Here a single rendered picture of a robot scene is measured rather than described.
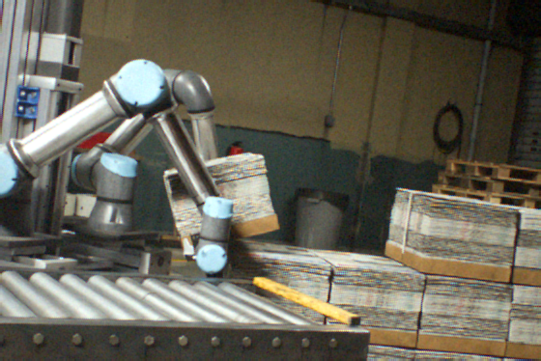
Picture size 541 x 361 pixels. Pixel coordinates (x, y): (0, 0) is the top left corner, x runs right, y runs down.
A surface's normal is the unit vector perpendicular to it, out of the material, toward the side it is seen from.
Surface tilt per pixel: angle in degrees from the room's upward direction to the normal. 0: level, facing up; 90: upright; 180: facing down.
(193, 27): 90
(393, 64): 90
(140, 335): 90
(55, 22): 90
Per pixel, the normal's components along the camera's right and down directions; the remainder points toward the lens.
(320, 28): 0.50, 0.11
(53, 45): -0.39, 0.00
